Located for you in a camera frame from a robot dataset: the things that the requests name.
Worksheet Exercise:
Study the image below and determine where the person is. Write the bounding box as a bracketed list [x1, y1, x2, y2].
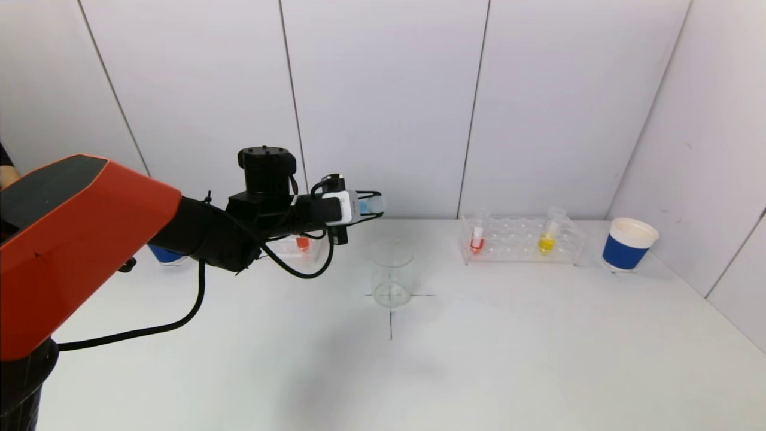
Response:
[0, 141, 22, 190]

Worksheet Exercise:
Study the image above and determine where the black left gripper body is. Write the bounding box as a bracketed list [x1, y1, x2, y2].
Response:
[296, 190, 359, 227]

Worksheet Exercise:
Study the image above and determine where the test tube with blue pigment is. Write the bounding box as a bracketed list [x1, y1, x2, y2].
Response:
[357, 194, 388, 217]

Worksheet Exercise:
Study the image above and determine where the blue white paper cup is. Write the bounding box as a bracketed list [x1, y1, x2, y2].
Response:
[601, 218, 659, 274]
[148, 243, 188, 266]

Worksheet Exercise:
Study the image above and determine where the test tube with yellow pigment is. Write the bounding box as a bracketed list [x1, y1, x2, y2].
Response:
[536, 207, 566, 256]

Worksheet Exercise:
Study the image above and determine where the clear glass beaker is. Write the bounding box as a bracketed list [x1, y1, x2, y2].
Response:
[369, 239, 415, 310]

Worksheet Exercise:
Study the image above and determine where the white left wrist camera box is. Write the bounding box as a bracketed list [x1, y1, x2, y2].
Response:
[323, 190, 360, 226]

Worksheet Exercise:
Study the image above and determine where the clear acrylic test tube rack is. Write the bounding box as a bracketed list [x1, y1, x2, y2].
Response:
[458, 215, 585, 266]
[257, 215, 323, 262]

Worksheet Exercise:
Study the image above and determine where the red pigment tube, white label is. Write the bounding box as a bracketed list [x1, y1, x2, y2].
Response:
[469, 207, 491, 255]

